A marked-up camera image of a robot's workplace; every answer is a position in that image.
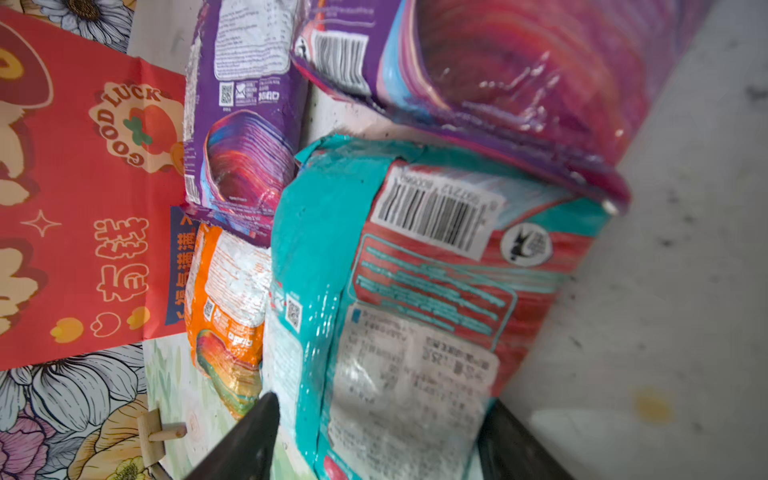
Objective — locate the purple snack packet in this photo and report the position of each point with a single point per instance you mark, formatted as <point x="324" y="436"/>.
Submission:
<point x="244" y="104"/>
<point x="558" y="89"/>

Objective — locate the teal red candy bag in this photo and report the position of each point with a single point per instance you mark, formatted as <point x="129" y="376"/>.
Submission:
<point x="409" y="282"/>

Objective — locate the red paper gift bag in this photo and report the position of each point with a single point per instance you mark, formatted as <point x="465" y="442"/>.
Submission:
<point x="95" y="247"/>

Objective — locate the purple snack packet right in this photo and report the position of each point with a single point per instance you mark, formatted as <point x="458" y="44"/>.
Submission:
<point x="558" y="89"/>

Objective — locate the orange snack packet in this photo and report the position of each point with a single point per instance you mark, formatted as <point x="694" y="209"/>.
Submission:
<point x="226" y="299"/>

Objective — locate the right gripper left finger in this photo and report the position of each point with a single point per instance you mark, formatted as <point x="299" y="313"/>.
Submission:
<point x="247" y="451"/>

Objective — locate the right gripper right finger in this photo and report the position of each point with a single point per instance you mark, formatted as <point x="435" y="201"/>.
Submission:
<point x="509" y="451"/>

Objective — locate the wooden stick tool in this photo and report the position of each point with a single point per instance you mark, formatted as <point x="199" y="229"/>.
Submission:
<point x="153" y="434"/>

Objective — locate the purple snack packet left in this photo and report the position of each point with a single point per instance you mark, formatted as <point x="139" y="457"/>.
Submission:
<point x="244" y="104"/>

